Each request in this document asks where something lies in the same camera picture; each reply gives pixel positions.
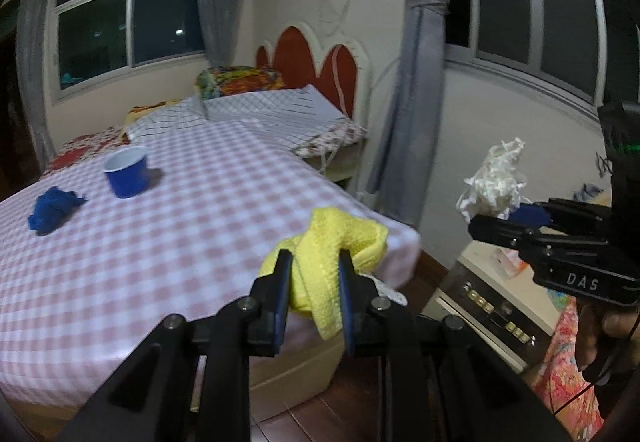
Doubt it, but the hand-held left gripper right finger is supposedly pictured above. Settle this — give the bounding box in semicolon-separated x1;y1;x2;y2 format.
337;247;573;442

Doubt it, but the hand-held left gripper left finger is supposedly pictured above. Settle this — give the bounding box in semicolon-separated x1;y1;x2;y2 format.
55;249;296;442

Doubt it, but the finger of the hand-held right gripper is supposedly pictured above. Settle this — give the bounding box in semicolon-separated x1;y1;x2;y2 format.
515;197;614;236
467;214;611;269

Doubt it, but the white tissue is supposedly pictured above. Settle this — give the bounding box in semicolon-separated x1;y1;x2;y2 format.
455;137;528;225

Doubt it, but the yellow cloth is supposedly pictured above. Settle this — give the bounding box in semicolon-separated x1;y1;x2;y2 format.
259;207;390;342

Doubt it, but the person's right hand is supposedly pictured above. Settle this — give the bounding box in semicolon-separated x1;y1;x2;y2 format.
575;303;640;384

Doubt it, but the white desk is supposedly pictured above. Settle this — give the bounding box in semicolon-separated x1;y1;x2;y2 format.
422;182;640;375

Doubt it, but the orange white packet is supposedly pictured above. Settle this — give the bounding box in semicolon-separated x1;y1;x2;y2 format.
492;249;527;279

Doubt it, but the colourful floral cloth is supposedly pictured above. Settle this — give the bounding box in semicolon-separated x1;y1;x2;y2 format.
532;297;607;442

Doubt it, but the pink checked blanket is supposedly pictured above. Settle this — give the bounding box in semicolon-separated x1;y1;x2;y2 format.
0;119;422;409

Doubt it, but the tied grey curtain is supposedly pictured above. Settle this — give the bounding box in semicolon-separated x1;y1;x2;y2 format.
367;0;467;229

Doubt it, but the floral bed sheet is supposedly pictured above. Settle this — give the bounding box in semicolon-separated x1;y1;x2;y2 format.
45;116;369;174

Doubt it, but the white grid patterned quilt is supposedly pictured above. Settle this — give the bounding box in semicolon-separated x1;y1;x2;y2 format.
125;84;346;155

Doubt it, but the blue paper cup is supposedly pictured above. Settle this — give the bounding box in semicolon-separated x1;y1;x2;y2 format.
103;146;149;199

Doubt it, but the colourful patterned pillow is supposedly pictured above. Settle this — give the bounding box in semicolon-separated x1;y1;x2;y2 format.
195;65;287;101

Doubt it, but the yellow patterned blanket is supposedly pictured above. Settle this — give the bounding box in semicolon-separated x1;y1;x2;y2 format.
127;99;182;119

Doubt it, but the red white headboard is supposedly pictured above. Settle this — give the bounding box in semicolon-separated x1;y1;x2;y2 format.
255;22;374;123

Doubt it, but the blue cloth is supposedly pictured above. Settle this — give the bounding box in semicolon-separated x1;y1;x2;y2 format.
27;187;89;237

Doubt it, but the wide white framed window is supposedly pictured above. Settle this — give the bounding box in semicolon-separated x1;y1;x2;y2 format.
50;0;208;104

